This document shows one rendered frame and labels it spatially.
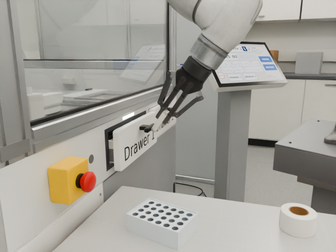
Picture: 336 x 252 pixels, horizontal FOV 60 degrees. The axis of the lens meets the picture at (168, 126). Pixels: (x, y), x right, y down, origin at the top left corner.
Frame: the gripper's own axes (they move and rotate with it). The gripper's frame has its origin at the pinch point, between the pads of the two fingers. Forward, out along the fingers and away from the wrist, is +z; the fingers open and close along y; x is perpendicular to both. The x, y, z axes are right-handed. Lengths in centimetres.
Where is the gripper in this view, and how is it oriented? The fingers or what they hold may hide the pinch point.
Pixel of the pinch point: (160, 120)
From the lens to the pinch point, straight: 84.6
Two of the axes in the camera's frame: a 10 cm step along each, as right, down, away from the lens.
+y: -7.8, -6.1, 1.0
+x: -2.9, 2.2, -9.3
